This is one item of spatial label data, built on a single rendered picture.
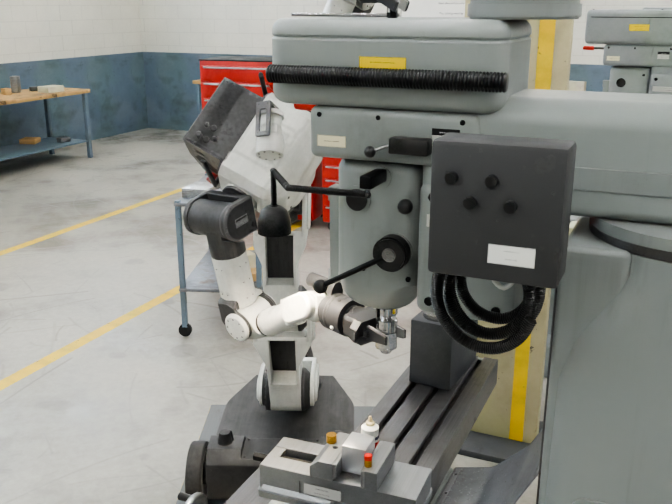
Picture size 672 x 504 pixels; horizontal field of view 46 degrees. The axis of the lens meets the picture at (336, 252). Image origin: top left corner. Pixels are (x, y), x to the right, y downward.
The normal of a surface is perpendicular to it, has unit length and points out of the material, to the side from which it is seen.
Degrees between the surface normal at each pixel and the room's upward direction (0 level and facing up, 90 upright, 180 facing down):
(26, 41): 90
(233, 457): 45
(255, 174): 58
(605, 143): 90
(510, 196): 90
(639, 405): 88
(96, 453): 0
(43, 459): 0
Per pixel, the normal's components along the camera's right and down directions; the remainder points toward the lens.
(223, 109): -0.02, -0.25
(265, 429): 0.00, -0.95
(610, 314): -0.73, -0.10
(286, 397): -0.02, 0.51
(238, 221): 0.81, 0.14
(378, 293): -0.36, 0.69
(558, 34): -0.41, 0.27
